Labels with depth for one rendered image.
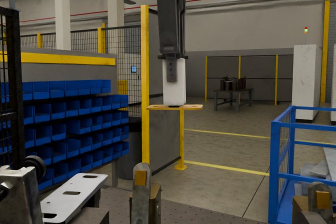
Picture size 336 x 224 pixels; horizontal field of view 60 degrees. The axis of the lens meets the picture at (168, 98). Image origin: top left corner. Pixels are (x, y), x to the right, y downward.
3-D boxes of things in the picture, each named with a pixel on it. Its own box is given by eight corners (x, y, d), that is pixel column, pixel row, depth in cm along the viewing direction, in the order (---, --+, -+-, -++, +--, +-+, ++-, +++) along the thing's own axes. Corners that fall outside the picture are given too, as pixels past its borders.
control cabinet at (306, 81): (301, 111, 974) (304, 37, 953) (319, 112, 947) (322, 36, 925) (289, 121, 769) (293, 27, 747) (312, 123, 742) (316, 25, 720)
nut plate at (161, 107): (203, 106, 46) (203, 98, 46) (201, 109, 42) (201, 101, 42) (151, 106, 47) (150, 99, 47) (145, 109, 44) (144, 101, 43)
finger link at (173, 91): (183, 57, 43) (182, 57, 42) (184, 105, 43) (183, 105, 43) (163, 58, 43) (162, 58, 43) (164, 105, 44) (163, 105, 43)
